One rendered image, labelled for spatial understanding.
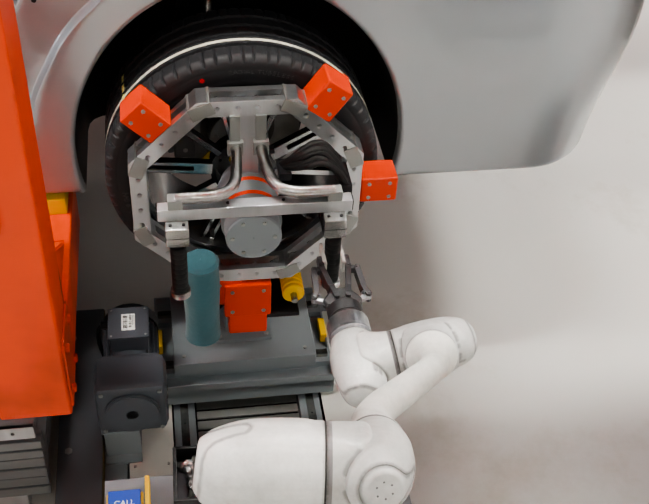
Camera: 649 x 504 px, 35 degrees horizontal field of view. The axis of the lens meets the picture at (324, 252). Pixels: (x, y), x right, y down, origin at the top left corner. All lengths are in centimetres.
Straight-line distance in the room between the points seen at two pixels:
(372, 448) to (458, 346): 60
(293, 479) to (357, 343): 62
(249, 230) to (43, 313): 48
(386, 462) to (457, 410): 167
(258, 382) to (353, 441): 145
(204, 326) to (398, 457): 113
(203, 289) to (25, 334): 45
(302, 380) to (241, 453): 147
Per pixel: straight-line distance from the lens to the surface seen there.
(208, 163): 248
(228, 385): 291
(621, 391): 330
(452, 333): 203
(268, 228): 229
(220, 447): 149
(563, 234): 378
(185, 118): 227
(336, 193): 220
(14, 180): 195
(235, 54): 231
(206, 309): 247
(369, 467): 145
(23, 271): 209
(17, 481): 275
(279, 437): 148
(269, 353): 290
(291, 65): 232
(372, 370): 201
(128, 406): 263
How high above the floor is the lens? 237
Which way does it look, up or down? 42 degrees down
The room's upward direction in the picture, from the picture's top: 4 degrees clockwise
